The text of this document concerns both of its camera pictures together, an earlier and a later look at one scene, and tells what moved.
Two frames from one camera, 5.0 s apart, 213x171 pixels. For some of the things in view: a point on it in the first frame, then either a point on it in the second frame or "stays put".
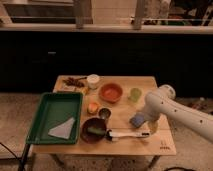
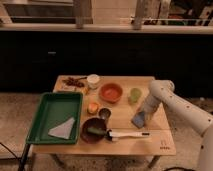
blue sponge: [137, 120] stays put
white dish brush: [111, 135] stays put
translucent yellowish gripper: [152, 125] -> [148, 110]
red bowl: [111, 92] stays put
